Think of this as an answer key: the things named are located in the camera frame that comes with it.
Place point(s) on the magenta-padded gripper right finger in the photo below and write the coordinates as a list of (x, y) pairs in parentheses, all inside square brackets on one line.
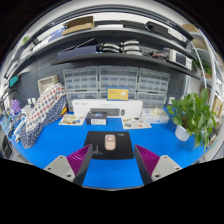
[(163, 166)]

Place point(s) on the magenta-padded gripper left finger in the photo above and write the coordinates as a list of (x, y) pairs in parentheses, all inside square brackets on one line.
[(63, 166)]

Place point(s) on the black mouse pad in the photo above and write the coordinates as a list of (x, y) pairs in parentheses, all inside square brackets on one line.
[(125, 146)]

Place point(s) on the navy white-dotted cloth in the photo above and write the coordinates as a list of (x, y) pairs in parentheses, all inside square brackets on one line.
[(40, 131)]

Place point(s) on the small white sticker sheet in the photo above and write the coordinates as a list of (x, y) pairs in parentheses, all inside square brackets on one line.
[(71, 120)]

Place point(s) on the white and blue carton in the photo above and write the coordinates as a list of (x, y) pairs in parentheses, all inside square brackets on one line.
[(155, 119)]

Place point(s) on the large white sticker sheet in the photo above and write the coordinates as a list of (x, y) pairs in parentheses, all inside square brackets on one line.
[(136, 124)]

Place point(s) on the crumpled cream tissue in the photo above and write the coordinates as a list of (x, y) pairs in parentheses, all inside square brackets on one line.
[(158, 112)]

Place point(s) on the green plant in white pot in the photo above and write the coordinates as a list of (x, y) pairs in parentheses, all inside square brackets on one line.
[(191, 116)]

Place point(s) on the small black product box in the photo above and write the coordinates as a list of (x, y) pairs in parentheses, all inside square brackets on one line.
[(96, 118)]

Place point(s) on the white red-blue patterned cloth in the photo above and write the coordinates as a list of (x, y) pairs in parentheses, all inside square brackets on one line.
[(45, 106)]

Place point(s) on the long white keyboard box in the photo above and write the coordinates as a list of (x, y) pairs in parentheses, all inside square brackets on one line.
[(81, 104)]

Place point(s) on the small purple object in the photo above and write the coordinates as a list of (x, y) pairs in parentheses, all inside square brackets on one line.
[(15, 106)]

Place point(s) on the yellow card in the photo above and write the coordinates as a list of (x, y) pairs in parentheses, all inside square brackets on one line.
[(118, 94)]

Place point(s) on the white wall socket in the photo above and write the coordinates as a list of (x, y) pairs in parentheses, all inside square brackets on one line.
[(171, 100)]

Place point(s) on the light wooden frame box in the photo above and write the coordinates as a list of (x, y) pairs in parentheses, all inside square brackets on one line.
[(47, 85)]

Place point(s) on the grey wall shelf unit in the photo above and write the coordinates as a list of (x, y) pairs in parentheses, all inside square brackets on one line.
[(110, 33)]

